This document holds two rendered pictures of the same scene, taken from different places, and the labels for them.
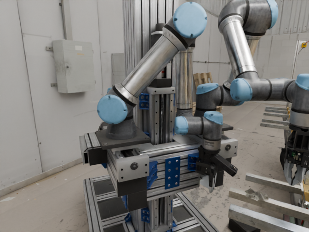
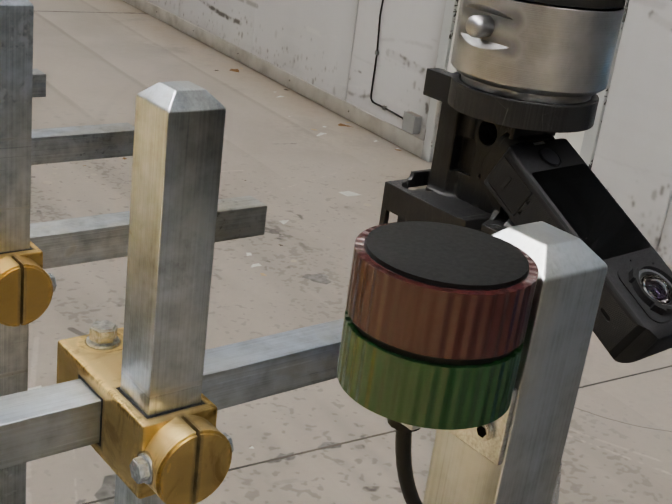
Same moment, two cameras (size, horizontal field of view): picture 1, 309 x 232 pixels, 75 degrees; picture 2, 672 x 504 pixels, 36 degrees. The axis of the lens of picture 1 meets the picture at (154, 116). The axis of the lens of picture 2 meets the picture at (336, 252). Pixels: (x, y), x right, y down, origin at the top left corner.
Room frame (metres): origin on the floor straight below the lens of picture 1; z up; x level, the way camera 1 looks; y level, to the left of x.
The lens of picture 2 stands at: (0.67, -0.95, 1.29)
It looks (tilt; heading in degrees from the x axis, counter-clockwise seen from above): 22 degrees down; 108
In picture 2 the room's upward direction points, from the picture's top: 8 degrees clockwise
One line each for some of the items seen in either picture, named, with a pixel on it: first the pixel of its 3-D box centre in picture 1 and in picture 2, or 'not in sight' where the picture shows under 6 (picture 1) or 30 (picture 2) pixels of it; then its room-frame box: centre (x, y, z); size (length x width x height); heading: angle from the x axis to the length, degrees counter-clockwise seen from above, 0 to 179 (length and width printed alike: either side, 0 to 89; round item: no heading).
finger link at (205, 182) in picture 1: (206, 183); not in sight; (0.78, -0.23, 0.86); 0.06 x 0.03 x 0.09; 59
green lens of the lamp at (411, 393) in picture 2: not in sight; (428, 353); (0.60, -0.64, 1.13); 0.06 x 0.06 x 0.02
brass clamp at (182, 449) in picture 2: not in sight; (139, 414); (0.39, -0.46, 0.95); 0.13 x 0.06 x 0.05; 149
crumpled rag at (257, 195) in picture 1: (256, 193); not in sight; (0.70, -0.40, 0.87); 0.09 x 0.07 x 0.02; 59
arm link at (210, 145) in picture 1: (211, 143); not in sight; (0.79, -0.24, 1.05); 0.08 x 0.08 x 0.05
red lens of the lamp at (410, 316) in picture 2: not in sight; (440, 286); (0.60, -0.64, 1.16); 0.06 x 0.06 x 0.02
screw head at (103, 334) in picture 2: not in sight; (103, 333); (0.35, -0.44, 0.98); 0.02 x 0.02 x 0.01
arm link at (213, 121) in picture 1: (211, 125); not in sight; (0.79, -0.24, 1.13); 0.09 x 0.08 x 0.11; 89
